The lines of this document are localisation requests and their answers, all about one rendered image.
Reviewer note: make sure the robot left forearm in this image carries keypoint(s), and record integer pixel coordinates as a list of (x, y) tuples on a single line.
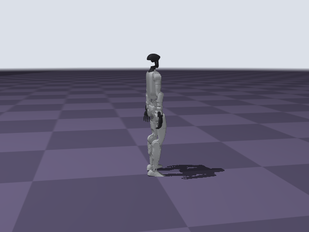
[(148, 101)]

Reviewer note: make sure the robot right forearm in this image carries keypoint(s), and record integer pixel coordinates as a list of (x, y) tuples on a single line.
[(159, 103)]

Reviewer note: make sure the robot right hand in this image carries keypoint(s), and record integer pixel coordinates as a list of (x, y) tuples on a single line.
[(160, 121)]

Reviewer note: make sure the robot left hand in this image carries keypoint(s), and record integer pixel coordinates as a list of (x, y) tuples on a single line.
[(146, 115)]

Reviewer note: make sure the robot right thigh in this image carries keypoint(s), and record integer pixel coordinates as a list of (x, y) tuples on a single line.
[(162, 131)]

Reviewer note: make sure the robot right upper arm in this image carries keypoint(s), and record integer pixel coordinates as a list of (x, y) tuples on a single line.
[(157, 82)]

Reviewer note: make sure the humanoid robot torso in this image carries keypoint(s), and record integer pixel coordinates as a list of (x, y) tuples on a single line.
[(151, 92)]

